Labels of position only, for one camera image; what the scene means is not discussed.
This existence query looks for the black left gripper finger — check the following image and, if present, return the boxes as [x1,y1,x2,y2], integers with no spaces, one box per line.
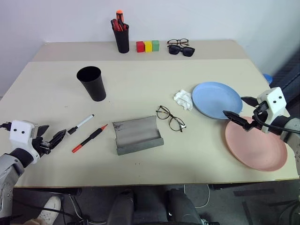
[47,129,68,149]
[37,125,50,138]

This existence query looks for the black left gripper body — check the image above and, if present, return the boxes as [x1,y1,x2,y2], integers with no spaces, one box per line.
[34,136,52,158]

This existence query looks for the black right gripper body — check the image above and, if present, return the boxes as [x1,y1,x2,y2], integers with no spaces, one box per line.
[251,101,269,129]

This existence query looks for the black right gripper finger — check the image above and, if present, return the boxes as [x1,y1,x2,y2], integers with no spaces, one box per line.
[240,96,260,108]
[222,110,255,132]

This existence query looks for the black white whiteboard marker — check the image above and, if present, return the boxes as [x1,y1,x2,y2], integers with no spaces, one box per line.
[67,113,95,135]

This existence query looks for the red black marker pen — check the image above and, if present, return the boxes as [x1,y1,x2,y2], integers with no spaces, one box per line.
[71,123,109,154]

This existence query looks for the blue plate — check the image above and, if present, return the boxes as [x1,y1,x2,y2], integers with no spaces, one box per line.
[191,81,244,120]

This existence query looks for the pink plate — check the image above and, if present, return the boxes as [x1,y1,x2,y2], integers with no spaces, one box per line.
[225,116,288,172]

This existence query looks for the crumpled white tissue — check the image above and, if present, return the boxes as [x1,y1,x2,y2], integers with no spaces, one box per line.
[173,89,194,112]

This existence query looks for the empty black cup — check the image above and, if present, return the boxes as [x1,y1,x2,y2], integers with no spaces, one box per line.
[76,66,107,102]

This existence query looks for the white sneaker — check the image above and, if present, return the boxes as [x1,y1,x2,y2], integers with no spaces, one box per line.
[38,196,62,225]

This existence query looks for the open grey glasses case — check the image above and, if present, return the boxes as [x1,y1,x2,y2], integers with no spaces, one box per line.
[112,115,165,156]

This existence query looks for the black sunglasses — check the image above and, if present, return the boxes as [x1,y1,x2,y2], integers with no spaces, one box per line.
[167,45,196,58]

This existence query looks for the dark rounded shape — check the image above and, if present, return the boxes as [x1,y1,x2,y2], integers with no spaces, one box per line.
[107,188,135,225]
[165,188,203,225]

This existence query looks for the black tool holder cup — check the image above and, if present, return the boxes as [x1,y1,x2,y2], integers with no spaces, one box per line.
[110,20,130,54]

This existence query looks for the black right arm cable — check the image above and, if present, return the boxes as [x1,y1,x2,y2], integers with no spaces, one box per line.
[251,112,300,135]

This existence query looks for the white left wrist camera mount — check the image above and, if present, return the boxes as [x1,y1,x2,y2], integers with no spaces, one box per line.
[9,120,40,165]

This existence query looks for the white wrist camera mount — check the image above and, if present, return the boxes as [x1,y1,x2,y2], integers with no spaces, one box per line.
[9,120,40,165]
[256,87,291,134]

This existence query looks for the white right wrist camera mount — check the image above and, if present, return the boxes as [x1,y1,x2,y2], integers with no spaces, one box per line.
[256,87,291,134]

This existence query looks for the black table frame bar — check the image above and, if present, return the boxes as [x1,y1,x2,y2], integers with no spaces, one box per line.
[35,187,83,197]

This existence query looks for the black floor cable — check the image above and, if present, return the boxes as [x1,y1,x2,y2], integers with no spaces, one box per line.
[13,194,86,225]

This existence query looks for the thin dark frame glasses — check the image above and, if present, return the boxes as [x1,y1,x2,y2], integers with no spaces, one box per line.
[156,105,187,133]

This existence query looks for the white floor cable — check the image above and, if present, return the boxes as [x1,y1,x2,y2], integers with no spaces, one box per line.
[183,183,210,208]

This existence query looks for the tortoiseshell thick frame glasses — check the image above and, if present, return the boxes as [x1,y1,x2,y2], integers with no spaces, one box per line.
[166,38,190,47]

